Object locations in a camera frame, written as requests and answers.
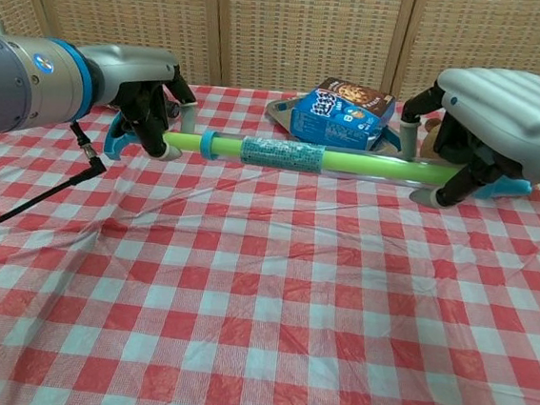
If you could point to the brown plush toy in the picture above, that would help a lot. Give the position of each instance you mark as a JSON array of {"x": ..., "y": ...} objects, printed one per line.
[{"x": 429, "y": 141}]

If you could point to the yellow-green water pump toy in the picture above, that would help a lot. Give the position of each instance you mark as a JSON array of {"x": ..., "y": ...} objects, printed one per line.
[{"x": 350, "y": 162}]

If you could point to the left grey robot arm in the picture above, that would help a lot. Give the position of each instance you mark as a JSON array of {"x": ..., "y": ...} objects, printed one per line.
[{"x": 23, "y": 83}]

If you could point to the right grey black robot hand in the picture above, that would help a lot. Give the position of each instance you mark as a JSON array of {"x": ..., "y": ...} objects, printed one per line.
[{"x": 508, "y": 110}]

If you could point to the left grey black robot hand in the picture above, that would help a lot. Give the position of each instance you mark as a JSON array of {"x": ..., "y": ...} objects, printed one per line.
[{"x": 134, "y": 67}]

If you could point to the blue chocolate chip cookie box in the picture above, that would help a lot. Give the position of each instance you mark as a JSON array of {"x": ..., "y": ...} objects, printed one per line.
[{"x": 340, "y": 118}]

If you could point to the woven wooden folding screen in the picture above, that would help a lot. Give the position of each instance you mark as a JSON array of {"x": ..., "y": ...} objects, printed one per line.
[{"x": 305, "y": 33}]

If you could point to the metal tray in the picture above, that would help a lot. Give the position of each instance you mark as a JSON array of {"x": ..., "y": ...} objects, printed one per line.
[{"x": 279, "y": 110}]

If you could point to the brown bottle with white label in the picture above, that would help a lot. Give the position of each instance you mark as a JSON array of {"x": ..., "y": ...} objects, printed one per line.
[{"x": 174, "y": 108}]

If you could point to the red white checkered tablecloth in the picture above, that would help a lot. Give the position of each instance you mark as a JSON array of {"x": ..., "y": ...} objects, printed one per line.
[{"x": 238, "y": 329}]

